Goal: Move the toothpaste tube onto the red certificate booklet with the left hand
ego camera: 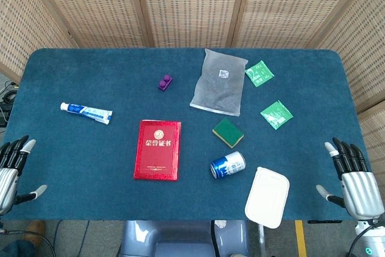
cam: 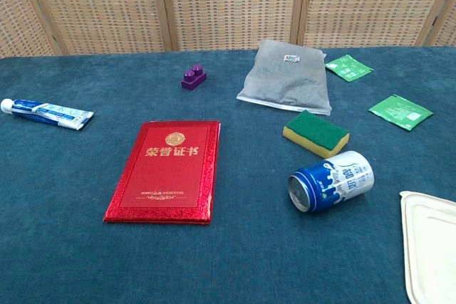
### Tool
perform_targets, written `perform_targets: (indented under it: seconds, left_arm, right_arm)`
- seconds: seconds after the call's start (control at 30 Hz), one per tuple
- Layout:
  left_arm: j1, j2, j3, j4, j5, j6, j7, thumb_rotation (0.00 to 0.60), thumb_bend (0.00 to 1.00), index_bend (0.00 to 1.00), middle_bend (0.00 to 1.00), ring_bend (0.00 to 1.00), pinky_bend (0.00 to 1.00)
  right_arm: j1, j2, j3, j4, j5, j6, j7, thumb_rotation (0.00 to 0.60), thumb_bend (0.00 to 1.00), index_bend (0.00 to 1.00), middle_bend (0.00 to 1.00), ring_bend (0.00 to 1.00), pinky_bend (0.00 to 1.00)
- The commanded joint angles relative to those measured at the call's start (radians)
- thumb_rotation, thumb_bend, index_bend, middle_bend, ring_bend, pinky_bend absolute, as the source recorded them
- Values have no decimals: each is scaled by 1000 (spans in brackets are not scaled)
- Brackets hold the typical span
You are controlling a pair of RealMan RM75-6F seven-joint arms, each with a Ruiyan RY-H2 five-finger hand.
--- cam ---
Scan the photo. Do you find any blue white small tube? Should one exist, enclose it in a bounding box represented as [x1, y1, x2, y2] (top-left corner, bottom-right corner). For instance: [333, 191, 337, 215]
[0, 98, 95, 132]

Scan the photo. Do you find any blue table cloth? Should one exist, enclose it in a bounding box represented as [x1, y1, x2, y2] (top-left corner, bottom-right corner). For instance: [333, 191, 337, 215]
[0, 46, 456, 304]

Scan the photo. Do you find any blue white drink can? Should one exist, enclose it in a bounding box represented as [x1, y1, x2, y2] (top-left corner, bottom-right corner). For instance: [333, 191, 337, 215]
[287, 150, 375, 215]

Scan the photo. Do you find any purple toy building block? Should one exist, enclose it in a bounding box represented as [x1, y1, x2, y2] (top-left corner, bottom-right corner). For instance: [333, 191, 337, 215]
[180, 64, 208, 91]

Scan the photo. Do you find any grey translucent zip bag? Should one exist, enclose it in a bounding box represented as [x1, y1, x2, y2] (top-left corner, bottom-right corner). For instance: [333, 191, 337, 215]
[236, 39, 333, 117]

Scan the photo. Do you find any woven rattan folding screen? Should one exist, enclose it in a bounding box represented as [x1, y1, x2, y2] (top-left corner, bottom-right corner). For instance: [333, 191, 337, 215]
[0, 0, 456, 58]

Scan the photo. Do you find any red certificate folder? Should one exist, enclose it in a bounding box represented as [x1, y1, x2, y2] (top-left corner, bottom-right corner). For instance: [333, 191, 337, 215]
[103, 120, 222, 226]

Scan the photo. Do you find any cream lidded food container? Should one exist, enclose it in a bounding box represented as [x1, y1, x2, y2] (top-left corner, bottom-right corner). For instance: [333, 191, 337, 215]
[399, 190, 456, 304]

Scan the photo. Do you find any green sachet with white print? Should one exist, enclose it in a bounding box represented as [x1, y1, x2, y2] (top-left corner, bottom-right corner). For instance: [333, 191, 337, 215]
[324, 54, 374, 83]

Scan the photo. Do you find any yellow sponge with green scourer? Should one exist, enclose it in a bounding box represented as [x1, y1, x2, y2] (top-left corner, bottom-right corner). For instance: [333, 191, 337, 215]
[282, 109, 351, 159]

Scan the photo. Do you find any green sachet with pale print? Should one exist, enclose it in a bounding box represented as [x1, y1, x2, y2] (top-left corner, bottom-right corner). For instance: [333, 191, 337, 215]
[368, 94, 434, 131]

